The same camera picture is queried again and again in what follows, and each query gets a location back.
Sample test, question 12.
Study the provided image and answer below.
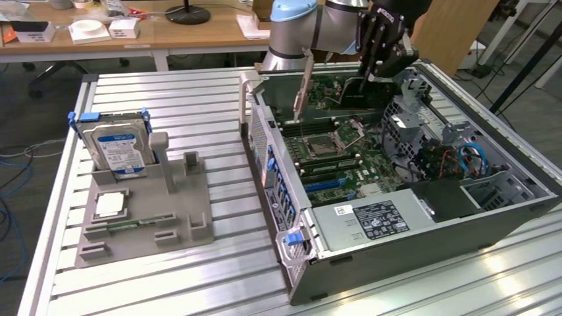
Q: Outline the small white box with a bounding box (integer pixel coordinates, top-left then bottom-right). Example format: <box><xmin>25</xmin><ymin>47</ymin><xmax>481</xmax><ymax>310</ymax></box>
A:
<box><xmin>108</xmin><ymin>18</ymin><xmax>142</xmax><ymax>40</ymax></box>

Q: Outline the white floor cable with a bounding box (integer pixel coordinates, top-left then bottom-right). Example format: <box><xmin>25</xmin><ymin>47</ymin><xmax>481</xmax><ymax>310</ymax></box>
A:
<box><xmin>0</xmin><ymin>140</ymin><xmax>68</xmax><ymax>159</ymax></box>

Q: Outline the grey metal disk bay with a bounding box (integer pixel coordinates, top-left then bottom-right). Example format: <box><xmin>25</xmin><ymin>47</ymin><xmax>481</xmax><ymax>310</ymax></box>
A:
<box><xmin>459</xmin><ymin>169</ymin><xmax>535</xmax><ymax>212</ymax></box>

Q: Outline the blue floor cable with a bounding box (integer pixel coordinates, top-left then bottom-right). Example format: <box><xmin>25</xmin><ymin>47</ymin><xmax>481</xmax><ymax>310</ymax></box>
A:
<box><xmin>0</xmin><ymin>154</ymin><xmax>35</xmax><ymax>284</ymax></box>

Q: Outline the black stand pole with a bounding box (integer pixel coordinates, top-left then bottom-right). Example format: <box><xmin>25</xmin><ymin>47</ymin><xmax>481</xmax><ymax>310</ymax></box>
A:
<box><xmin>489</xmin><ymin>0</ymin><xmax>562</xmax><ymax>115</ymax></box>

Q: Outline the dark grey open PC case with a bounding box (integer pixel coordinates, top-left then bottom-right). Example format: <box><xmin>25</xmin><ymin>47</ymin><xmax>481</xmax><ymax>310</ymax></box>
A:
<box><xmin>238</xmin><ymin>60</ymin><xmax>562</xmax><ymax>306</ymax></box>

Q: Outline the clear plastic packet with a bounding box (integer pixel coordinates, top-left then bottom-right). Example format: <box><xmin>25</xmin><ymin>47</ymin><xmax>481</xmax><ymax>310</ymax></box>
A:
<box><xmin>101</xmin><ymin>0</ymin><xmax>132</xmax><ymax>17</ymax></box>

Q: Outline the black office chair base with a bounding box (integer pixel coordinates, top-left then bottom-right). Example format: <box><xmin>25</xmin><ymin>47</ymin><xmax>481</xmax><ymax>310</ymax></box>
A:
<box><xmin>24</xmin><ymin>57</ymin><xmax>132</xmax><ymax>99</ymax></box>

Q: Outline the silver hard disk blue caddy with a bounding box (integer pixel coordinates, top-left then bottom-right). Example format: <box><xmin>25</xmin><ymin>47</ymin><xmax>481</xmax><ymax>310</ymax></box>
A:
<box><xmin>67</xmin><ymin>107</ymin><xmax>160</xmax><ymax>181</ymax></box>

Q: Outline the black RAM slot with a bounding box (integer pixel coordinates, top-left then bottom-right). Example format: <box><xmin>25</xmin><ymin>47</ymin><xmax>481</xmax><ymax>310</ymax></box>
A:
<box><xmin>280</xmin><ymin>118</ymin><xmax>332</xmax><ymax>128</ymax></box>
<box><xmin>283</xmin><ymin>126</ymin><xmax>335</xmax><ymax>136</ymax></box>

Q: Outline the white round holder box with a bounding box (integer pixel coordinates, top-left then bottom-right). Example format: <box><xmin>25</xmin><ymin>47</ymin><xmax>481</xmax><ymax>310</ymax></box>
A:
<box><xmin>68</xmin><ymin>18</ymin><xmax>112</xmax><ymax>45</ymax></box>

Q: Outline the white paper booklet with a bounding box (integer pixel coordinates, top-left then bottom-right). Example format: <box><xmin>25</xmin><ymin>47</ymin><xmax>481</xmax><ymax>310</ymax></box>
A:
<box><xmin>235</xmin><ymin>13</ymin><xmax>272</xmax><ymax>41</ymax></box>

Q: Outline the grey plastic parts rack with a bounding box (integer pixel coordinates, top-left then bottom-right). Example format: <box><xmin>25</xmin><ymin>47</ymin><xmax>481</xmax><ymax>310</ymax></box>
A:
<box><xmin>73</xmin><ymin>131</ymin><xmax>216</xmax><ymax>269</ymax></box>

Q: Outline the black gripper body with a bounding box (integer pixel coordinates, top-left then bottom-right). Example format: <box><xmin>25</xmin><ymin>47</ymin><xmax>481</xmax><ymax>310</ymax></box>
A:
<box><xmin>371</xmin><ymin>0</ymin><xmax>434</xmax><ymax>41</ymax></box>

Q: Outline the white table frame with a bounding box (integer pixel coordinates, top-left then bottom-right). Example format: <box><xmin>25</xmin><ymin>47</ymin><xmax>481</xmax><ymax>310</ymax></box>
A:
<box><xmin>477</xmin><ymin>0</ymin><xmax>562</xmax><ymax>90</ymax></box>

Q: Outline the black wire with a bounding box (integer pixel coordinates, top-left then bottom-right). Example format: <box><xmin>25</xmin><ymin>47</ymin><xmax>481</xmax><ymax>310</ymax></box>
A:
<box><xmin>380</xmin><ymin>126</ymin><xmax>423</xmax><ymax>184</ymax></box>

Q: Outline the blue wire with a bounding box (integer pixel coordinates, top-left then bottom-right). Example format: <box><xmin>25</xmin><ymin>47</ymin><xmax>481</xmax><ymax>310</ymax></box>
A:
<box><xmin>455</xmin><ymin>141</ymin><xmax>491</xmax><ymax>178</ymax></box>

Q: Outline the black round lamp base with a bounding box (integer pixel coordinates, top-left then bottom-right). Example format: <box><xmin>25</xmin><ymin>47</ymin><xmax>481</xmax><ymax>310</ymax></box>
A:
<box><xmin>164</xmin><ymin>0</ymin><xmax>212</xmax><ymax>26</ymax></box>

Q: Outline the brown cardboard box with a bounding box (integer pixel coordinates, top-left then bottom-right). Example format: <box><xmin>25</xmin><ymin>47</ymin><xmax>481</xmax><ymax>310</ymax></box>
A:
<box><xmin>251</xmin><ymin>0</ymin><xmax>276</xmax><ymax>23</ymax></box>

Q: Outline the white box black lid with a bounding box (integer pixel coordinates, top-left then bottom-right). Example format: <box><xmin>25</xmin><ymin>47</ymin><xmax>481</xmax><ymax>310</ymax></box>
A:
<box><xmin>9</xmin><ymin>20</ymin><xmax>57</xmax><ymax>43</ymax></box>

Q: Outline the red wire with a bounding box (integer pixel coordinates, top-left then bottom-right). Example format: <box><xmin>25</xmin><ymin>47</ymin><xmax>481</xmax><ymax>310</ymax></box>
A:
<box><xmin>441</xmin><ymin>149</ymin><xmax>466</xmax><ymax>176</ymax></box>

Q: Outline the wooden desk white frame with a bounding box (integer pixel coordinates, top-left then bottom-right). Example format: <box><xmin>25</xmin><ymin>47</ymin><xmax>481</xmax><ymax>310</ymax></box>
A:
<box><xmin>0</xmin><ymin>0</ymin><xmax>158</xmax><ymax>64</ymax></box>
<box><xmin>152</xmin><ymin>0</ymin><xmax>366</xmax><ymax>72</ymax></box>

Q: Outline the CPU socket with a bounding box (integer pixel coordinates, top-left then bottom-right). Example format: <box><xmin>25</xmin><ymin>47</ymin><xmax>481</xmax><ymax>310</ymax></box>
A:
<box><xmin>304</xmin><ymin>133</ymin><xmax>342</xmax><ymax>159</ymax></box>

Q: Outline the silver CPU chip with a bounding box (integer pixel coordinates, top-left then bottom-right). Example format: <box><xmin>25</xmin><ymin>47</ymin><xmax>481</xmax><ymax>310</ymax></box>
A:
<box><xmin>93</xmin><ymin>194</ymin><xmax>128</xmax><ymax>218</ymax></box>

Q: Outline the grey power supply unit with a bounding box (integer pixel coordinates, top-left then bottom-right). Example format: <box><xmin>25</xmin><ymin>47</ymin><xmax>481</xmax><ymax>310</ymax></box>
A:
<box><xmin>310</xmin><ymin>189</ymin><xmax>441</xmax><ymax>253</ymax></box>

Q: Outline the clear plastic bag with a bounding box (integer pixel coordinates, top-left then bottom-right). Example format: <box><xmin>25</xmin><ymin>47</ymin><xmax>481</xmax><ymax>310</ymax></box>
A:
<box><xmin>0</xmin><ymin>8</ymin><xmax>32</xmax><ymax>24</ymax></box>

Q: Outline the wooden cabinet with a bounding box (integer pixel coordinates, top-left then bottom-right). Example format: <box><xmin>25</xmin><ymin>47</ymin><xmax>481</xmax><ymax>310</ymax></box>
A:
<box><xmin>410</xmin><ymin>0</ymin><xmax>502</xmax><ymax>78</ymax></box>

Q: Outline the black graphics card metal bracket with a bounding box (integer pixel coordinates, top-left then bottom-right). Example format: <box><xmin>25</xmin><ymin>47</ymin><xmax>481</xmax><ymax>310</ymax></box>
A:
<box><xmin>291</xmin><ymin>48</ymin><xmax>399</xmax><ymax>121</ymax></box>

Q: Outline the white cabinet red dot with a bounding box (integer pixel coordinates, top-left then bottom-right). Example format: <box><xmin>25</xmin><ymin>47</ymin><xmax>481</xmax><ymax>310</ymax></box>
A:
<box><xmin>455</xmin><ymin>39</ymin><xmax>489</xmax><ymax>72</ymax></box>

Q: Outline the perforated metal disk bay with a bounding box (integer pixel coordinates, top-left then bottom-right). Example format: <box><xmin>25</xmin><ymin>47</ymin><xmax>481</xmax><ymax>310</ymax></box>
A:
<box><xmin>379</xmin><ymin>95</ymin><xmax>446</xmax><ymax>165</ymax></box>

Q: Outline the green motherboard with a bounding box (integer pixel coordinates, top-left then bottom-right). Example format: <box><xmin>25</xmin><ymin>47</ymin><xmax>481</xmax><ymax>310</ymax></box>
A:
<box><xmin>276</xmin><ymin>115</ymin><xmax>407</xmax><ymax>209</ymax></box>

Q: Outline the metal socket cover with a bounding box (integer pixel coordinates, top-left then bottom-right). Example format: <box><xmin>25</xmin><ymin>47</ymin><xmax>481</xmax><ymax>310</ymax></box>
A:
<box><xmin>332</xmin><ymin>120</ymin><xmax>368</xmax><ymax>149</ymax></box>

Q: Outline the orange box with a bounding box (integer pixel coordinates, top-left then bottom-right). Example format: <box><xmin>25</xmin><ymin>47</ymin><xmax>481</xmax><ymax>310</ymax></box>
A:
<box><xmin>0</xmin><ymin>23</ymin><xmax>17</xmax><ymax>47</ymax></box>

